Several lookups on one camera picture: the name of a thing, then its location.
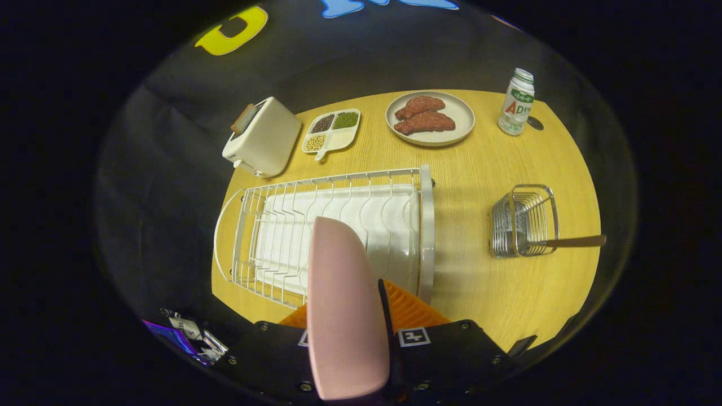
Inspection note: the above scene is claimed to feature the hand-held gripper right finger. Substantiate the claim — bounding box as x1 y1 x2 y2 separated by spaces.
377 279 517 404

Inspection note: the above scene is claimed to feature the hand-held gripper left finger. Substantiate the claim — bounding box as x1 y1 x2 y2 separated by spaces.
217 304 316 404

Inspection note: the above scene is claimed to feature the pink plate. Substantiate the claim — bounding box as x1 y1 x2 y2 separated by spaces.
306 217 391 401

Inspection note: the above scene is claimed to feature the white wire dish rack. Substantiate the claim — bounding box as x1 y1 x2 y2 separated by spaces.
213 165 436 310

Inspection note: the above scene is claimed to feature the metal wire basket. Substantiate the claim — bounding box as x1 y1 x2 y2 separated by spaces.
490 184 560 259

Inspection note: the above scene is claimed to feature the wooden-handled metal spoon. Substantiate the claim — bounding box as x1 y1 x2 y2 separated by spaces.
516 234 607 254

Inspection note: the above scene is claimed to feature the white divided snack dish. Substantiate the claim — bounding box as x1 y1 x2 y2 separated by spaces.
301 109 362 161

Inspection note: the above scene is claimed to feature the beige plate with meat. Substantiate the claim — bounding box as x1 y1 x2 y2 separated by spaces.
385 91 476 148

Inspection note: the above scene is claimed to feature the silver foil packet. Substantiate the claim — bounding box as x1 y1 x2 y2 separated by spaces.
200 330 229 359

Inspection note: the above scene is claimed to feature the purple packet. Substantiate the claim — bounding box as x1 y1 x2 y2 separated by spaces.
142 319 198 356

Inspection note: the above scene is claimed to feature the white drip tray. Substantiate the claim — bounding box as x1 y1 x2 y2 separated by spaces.
257 185 421 297

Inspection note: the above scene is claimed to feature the cream toaster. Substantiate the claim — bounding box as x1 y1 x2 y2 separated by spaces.
222 96 303 179

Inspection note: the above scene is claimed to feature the red meat piece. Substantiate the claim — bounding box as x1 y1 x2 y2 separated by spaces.
395 96 446 121
394 111 456 136

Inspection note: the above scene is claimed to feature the bread slice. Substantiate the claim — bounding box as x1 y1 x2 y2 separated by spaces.
230 103 259 135

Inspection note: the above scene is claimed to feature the white green drink bottle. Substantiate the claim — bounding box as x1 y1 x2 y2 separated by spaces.
498 68 535 136

